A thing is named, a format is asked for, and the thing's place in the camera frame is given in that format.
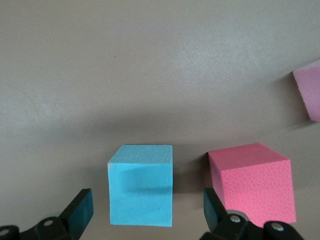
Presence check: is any pink foam cube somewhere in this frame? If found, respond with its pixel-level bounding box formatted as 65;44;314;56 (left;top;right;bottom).
292;59;320;123

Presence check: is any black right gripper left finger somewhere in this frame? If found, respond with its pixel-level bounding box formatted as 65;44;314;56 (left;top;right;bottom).
0;188;95;240

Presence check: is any red foam cube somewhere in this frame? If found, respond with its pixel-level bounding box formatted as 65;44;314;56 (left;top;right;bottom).
207;142;297;228

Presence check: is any blue foam cube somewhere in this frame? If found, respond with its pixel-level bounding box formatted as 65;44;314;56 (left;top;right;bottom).
107;144;174;228

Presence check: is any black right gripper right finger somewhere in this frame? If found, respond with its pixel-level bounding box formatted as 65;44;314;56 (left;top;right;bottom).
199;187;305;240

